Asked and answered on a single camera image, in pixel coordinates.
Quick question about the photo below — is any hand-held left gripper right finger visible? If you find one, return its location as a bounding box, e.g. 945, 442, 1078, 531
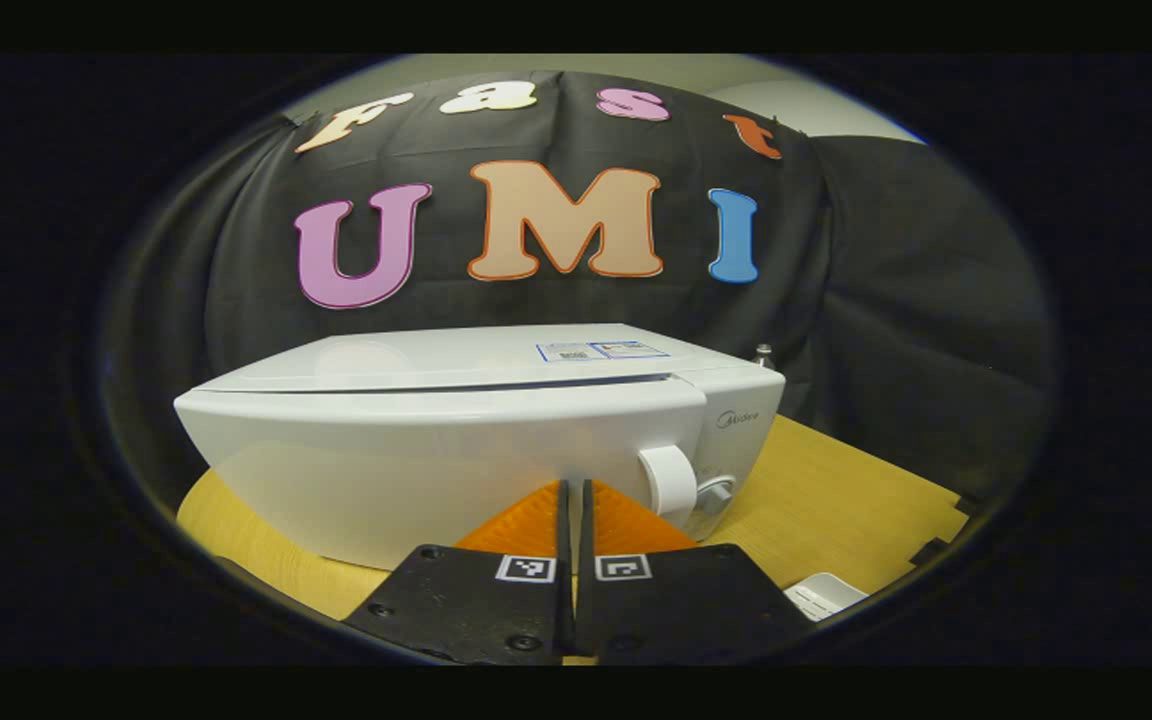
574, 478, 817, 666

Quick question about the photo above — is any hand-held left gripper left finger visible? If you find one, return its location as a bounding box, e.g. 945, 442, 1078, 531
341, 478, 575, 666

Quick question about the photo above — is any white microwave oven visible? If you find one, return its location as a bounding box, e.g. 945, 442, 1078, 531
173, 322, 787, 571

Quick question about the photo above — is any white rectangular tray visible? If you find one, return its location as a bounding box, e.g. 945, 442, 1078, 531
784, 572, 869, 623

